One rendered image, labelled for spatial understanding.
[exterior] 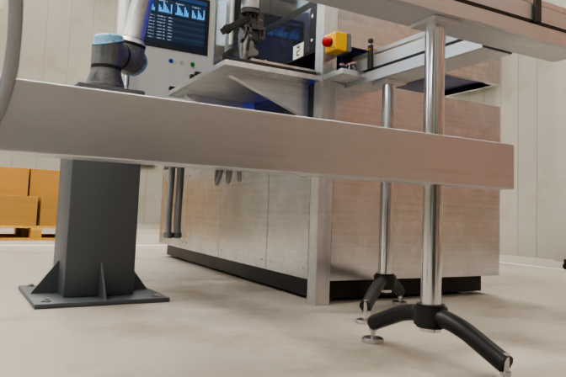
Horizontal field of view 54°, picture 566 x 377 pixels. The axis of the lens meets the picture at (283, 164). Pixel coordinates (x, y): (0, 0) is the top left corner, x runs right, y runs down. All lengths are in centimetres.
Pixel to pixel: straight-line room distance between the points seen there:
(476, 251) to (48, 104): 208
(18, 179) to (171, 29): 306
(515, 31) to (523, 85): 430
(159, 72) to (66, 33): 830
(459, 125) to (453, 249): 55
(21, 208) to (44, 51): 603
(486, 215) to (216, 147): 184
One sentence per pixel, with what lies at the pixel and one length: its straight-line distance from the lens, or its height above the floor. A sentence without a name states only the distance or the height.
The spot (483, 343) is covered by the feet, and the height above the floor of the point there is 9.
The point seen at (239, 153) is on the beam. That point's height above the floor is 46.
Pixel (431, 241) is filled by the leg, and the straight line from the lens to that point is 139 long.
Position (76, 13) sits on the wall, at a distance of 1137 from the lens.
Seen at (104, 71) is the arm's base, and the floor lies 85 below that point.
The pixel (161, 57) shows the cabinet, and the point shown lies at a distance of 300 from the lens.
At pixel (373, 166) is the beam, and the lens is 125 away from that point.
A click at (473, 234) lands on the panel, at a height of 28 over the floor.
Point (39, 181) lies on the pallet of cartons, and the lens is 578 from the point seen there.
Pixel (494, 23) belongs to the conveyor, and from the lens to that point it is 156.
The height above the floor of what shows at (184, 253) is 5.
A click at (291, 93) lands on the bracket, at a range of 220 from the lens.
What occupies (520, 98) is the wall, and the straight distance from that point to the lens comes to 589.
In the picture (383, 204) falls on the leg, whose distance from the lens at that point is 203.
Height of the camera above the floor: 35
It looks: 5 degrees up
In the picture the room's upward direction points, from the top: 2 degrees clockwise
